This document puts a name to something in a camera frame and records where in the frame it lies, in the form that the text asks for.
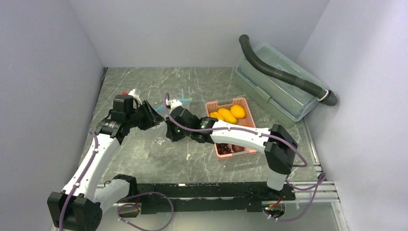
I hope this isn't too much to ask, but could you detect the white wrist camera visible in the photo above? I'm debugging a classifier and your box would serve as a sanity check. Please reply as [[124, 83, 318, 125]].
[[122, 88, 142, 103], [168, 99, 182, 108]]

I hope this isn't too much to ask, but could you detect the yellow mango left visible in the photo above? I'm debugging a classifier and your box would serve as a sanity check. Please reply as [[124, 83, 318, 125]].
[[217, 108, 238, 124]]

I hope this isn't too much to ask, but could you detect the clear zip top bag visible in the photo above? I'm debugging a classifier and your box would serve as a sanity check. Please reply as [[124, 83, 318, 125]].
[[154, 98, 192, 118]]

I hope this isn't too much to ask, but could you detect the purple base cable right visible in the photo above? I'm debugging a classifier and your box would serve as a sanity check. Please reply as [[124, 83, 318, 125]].
[[263, 172, 328, 223]]

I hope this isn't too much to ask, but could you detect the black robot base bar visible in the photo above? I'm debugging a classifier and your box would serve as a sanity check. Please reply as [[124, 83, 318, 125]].
[[119, 181, 295, 215]]

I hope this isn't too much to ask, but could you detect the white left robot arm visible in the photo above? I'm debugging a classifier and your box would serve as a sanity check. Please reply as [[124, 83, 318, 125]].
[[47, 94, 164, 231]]

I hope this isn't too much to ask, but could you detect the yellow mango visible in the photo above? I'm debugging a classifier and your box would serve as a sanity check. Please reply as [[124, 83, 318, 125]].
[[230, 104, 246, 119], [217, 108, 238, 124]]

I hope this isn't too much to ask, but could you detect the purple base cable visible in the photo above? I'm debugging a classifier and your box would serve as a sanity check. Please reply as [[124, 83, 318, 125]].
[[116, 191, 175, 231], [263, 172, 328, 223]]

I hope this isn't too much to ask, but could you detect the yellow mango right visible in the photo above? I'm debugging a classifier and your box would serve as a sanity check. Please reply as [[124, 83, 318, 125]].
[[230, 104, 246, 119]]

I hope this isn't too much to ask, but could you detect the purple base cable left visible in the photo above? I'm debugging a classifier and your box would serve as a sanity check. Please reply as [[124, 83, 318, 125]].
[[116, 191, 175, 231]]

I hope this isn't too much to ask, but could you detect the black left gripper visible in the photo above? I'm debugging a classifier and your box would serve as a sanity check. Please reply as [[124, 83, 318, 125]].
[[126, 100, 165, 131]]

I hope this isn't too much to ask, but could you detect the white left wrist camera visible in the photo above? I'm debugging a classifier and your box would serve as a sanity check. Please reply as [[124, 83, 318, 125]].
[[122, 88, 142, 103]]

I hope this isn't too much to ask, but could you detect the dark red round fruit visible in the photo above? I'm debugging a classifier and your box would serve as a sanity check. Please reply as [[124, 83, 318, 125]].
[[231, 145, 245, 153]]

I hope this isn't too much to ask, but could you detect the yellow bell pepper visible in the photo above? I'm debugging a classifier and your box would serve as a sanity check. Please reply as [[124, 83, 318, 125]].
[[209, 112, 224, 121]]

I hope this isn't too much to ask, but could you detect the dark purple grape bunch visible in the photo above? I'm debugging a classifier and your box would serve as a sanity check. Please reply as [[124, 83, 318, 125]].
[[216, 143, 232, 155]]

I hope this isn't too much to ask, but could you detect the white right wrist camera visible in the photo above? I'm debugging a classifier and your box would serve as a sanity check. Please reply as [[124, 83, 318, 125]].
[[168, 99, 182, 108]]

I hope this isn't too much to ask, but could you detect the dark corrugated hose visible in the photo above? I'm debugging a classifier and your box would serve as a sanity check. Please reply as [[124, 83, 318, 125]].
[[239, 34, 339, 107]]

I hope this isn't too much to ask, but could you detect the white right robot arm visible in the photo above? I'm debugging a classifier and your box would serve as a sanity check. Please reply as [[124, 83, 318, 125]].
[[165, 106, 298, 200]]

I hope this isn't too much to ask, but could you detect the green lidded storage box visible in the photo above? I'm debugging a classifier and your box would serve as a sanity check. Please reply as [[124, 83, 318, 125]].
[[235, 43, 329, 128]]

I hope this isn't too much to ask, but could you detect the pink perforated plastic basket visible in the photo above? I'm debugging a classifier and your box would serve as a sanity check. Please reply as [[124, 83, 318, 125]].
[[205, 97, 257, 159]]

